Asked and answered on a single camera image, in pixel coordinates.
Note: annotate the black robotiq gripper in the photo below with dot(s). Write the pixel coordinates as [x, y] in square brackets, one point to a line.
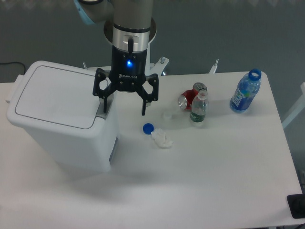
[128, 71]

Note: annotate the white push-button trash can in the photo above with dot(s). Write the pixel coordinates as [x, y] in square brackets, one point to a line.
[54, 104]

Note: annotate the crushed red soda can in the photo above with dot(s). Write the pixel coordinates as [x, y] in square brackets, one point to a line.
[185, 99]

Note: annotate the blue bottle cap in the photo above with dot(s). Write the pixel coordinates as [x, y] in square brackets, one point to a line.
[148, 128]

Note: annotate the crumpled white tissue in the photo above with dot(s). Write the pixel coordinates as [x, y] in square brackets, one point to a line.
[161, 139]

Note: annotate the clear green-label bottle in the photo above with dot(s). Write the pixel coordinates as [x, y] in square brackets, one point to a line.
[199, 107]

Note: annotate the blue plastic water bottle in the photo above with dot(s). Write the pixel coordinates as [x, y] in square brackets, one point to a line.
[246, 90]

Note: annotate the black device at edge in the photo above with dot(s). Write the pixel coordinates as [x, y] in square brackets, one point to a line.
[296, 204]

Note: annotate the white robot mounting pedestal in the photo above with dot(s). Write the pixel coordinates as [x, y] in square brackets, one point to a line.
[150, 67]

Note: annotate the white frame at right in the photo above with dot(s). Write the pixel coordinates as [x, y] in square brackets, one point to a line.
[295, 109]

